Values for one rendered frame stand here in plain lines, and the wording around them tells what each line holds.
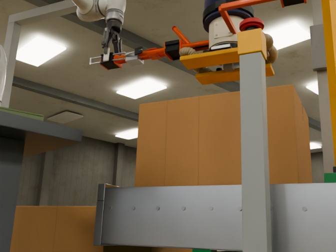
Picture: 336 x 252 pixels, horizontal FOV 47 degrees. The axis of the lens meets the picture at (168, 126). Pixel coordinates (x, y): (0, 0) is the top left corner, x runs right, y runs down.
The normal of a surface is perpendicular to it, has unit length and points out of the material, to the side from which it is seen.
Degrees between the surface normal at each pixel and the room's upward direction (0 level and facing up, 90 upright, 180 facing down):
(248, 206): 90
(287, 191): 90
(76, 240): 90
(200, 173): 90
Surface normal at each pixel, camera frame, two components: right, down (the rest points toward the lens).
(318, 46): -0.42, -0.26
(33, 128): 0.69, -0.17
